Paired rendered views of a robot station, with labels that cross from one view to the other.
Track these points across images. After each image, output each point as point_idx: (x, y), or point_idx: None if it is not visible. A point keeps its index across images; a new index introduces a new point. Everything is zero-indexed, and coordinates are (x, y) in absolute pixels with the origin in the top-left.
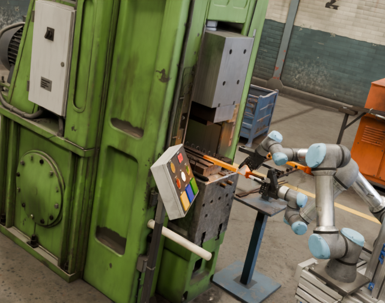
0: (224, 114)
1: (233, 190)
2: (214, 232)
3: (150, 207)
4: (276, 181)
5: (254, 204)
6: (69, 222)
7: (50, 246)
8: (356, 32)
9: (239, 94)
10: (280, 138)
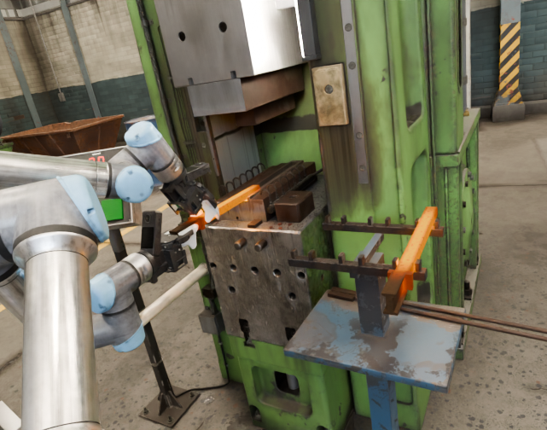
0: (217, 100)
1: (295, 269)
2: (276, 336)
3: None
4: (148, 241)
5: (316, 317)
6: None
7: None
8: None
9: (243, 54)
10: (126, 137)
